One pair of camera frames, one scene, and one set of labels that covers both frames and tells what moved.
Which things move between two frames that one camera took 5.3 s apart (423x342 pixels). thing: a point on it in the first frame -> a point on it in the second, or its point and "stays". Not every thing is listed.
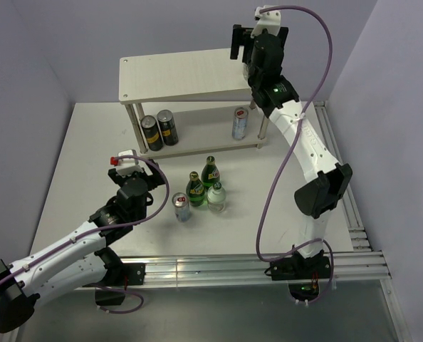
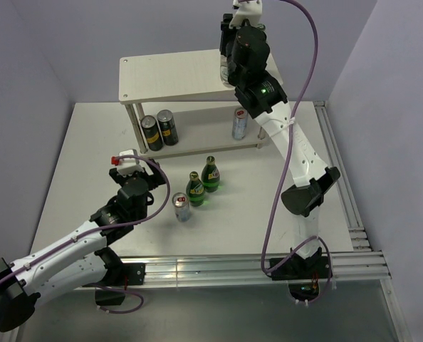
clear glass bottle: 216,198 -> 224,70
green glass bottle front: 195,190 stays
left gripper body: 153,179 stays
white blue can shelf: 240,123 stays
